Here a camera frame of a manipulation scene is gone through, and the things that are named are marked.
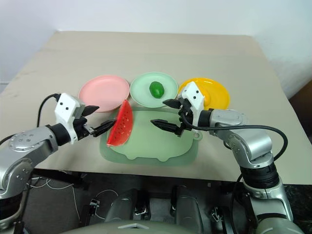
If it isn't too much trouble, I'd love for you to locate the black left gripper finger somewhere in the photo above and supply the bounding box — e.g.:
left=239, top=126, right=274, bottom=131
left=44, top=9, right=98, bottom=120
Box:
left=82, top=105, right=100, bottom=118
left=92, top=119, right=117, bottom=137

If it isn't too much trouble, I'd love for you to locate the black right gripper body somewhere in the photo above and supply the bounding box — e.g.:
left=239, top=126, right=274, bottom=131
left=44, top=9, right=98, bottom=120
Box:
left=176, top=97, right=195, bottom=137

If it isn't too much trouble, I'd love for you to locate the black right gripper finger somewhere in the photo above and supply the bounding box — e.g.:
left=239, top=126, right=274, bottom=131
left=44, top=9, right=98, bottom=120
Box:
left=150, top=118, right=180, bottom=135
left=162, top=98, right=182, bottom=110

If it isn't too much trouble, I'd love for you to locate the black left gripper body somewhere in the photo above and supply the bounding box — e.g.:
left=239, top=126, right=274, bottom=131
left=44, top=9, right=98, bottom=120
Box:
left=72, top=105, right=96, bottom=141

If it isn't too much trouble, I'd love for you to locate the pink plate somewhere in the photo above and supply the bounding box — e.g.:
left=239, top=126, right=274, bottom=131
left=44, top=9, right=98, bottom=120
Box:
left=78, top=75, right=130, bottom=113

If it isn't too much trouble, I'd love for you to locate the light green plate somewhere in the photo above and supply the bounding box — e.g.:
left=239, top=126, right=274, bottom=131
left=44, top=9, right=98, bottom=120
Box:
left=130, top=71, right=179, bottom=108

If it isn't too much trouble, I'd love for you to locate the yellow plate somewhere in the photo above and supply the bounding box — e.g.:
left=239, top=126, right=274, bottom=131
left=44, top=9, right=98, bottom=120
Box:
left=178, top=77, right=231, bottom=111

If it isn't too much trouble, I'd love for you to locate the red watermelon slice toy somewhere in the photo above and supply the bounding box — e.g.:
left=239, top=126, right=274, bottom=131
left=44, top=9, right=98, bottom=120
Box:
left=106, top=99, right=134, bottom=147

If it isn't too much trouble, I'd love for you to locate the green toy fruit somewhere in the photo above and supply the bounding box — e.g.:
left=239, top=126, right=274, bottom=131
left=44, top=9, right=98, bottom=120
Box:
left=149, top=81, right=165, bottom=98

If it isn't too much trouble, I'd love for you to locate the light green cutting board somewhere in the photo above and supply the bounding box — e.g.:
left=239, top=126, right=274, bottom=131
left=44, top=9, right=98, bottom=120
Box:
left=114, top=109, right=203, bottom=162

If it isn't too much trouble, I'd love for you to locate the green silicone mat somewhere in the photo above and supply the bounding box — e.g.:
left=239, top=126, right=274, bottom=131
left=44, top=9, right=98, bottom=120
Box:
left=99, top=107, right=200, bottom=167

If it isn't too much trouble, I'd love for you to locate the beige table cover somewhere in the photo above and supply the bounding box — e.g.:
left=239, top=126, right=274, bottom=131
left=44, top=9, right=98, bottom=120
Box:
left=0, top=30, right=312, bottom=185

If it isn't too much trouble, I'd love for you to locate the dark grey robot thigh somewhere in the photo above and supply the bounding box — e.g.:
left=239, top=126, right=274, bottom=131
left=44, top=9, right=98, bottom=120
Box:
left=172, top=185, right=204, bottom=234
left=104, top=187, right=145, bottom=223

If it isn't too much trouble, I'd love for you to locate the grey robot torso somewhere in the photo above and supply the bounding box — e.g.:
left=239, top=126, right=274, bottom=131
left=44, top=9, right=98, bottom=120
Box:
left=57, top=214, right=305, bottom=234

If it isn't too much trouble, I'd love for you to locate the brown wooden furniture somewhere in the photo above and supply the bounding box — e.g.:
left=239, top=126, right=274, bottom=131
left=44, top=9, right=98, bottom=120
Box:
left=288, top=82, right=312, bottom=147

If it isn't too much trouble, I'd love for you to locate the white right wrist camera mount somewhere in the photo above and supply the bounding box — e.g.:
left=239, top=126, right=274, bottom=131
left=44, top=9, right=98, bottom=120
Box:
left=179, top=82, right=208, bottom=127

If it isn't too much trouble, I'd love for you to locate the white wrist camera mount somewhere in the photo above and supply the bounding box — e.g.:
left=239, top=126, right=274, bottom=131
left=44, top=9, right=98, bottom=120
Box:
left=54, top=92, right=86, bottom=145
left=179, top=82, right=208, bottom=127

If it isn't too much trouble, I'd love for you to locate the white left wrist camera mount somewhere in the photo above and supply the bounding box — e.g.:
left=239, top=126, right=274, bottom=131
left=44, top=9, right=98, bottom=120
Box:
left=54, top=92, right=86, bottom=145

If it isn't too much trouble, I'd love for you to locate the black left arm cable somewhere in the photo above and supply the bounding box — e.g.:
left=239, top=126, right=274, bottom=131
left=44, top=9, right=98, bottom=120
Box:
left=37, top=93, right=61, bottom=128

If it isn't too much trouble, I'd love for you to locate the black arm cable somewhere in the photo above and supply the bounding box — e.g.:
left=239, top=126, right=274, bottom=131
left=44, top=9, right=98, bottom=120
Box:
left=179, top=111, right=288, bottom=161
left=37, top=93, right=61, bottom=128

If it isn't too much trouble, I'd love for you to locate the black table frame bar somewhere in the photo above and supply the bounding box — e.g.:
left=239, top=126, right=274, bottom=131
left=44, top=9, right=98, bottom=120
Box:
left=31, top=168, right=84, bottom=190

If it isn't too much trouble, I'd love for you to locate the white cord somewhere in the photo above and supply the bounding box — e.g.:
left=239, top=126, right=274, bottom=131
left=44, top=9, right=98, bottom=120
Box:
left=31, top=177, right=82, bottom=218

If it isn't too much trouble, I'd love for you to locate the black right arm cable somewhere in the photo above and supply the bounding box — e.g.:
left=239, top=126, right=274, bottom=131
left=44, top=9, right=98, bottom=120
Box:
left=179, top=111, right=288, bottom=161

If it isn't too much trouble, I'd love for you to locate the black right shoulder cable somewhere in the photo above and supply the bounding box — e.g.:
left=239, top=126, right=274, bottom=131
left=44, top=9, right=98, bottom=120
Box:
left=230, top=174, right=259, bottom=234

